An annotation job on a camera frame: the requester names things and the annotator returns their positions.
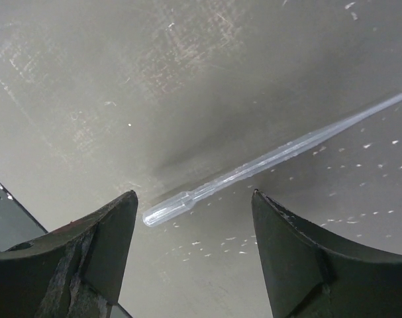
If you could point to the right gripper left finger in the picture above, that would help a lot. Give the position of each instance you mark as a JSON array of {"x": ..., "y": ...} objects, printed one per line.
[{"x": 74, "y": 271}]

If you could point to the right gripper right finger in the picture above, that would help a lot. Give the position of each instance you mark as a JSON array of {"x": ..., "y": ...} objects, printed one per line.
[{"x": 312, "y": 272}]

